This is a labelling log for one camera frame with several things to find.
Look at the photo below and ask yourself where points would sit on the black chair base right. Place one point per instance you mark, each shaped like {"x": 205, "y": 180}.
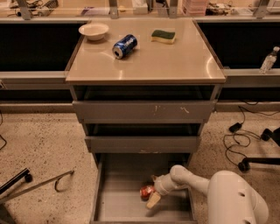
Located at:
{"x": 244, "y": 165}

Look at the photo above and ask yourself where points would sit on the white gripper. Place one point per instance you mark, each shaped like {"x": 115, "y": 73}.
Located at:
{"x": 161, "y": 185}

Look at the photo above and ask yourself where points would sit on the top grey drawer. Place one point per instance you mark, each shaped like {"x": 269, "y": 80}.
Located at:
{"x": 144, "y": 104}

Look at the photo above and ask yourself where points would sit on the black chair base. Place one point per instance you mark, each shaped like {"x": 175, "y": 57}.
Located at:
{"x": 244, "y": 165}
{"x": 5, "y": 217}

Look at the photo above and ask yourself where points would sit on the black chair base left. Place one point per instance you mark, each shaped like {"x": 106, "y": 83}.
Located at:
{"x": 5, "y": 217}

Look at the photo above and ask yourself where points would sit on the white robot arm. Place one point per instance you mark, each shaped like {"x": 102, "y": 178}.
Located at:
{"x": 230, "y": 198}

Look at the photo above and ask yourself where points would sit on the red coke can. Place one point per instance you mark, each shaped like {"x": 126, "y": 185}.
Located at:
{"x": 146, "y": 191}

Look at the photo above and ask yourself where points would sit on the open bottom drawer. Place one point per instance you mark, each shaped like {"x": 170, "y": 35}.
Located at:
{"x": 117, "y": 196}

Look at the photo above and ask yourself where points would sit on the black power adapter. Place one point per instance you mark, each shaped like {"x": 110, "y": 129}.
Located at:
{"x": 235, "y": 127}

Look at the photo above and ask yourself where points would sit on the grey drawer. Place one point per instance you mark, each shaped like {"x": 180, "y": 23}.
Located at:
{"x": 143, "y": 138}
{"x": 144, "y": 104}

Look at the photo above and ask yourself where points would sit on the metal rod with hook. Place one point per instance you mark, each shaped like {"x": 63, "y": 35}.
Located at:
{"x": 55, "y": 180}

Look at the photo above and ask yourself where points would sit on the blue pepsi can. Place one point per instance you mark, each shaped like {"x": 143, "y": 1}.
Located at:
{"x": 124, "y": 46}

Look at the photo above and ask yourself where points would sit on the middle grey drawer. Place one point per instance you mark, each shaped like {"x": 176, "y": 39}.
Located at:
{"x": 143, "y": 138}

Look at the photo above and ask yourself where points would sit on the green yellow sponge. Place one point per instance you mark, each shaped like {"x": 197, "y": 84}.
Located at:
{"x": 165, "y": 37}

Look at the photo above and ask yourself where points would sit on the grey drawer cabinet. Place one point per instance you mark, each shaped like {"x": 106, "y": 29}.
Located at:
{"x": 188, "y": 61}

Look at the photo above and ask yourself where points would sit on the clear plastic water bottle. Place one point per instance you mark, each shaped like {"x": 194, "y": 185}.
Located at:
{"x": 269, "y": 60}

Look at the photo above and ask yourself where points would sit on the white ceramic bowl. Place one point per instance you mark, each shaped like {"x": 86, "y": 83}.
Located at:
{"x": 94, "y": 31}

